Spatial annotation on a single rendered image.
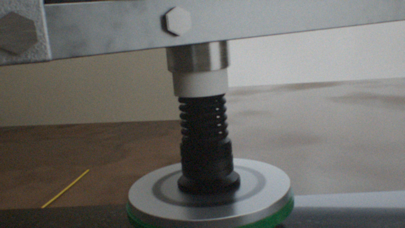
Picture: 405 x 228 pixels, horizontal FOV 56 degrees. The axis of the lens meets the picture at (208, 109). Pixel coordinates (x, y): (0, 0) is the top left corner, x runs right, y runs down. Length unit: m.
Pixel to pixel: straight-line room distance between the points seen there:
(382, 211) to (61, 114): 5.99
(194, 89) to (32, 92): 6.16
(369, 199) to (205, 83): 0.30
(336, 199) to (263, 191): 0.16
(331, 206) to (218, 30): 0.30
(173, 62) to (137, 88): 5.26
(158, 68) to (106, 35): 5.19
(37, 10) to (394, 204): 0.50
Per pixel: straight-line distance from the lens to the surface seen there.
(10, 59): 0.35
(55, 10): 0.38
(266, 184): 0.50
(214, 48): 0.45
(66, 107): 6.29
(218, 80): 0.46
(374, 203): 0.60
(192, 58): 0.44
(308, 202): 0.59
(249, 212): 0.43
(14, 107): 6.82
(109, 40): 0.38
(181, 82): 0.46
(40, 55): 0.35
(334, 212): 0.56
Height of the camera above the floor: 1.09
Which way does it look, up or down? 10 degrees down
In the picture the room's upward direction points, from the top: 5 degrees counter-clockwise
